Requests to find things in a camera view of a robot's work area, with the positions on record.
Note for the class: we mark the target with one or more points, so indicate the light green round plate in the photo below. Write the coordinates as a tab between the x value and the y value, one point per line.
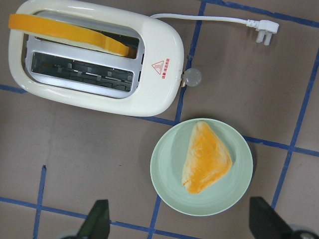
168	159

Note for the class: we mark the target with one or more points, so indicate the orange toast slice in toaster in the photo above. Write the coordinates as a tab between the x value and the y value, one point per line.
69	34

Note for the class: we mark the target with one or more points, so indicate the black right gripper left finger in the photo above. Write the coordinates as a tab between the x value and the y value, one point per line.
97	222

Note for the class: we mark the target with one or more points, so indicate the cream white two-slot toaster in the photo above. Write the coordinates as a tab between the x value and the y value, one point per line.
143	86

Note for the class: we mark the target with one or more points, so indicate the triangular toast on plate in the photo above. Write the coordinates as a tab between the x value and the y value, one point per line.
207	159

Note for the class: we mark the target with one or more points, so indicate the translucent round toaster lever knob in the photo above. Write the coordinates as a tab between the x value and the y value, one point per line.
191	77

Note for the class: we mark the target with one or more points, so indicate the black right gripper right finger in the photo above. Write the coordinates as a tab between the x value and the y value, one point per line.
265	223

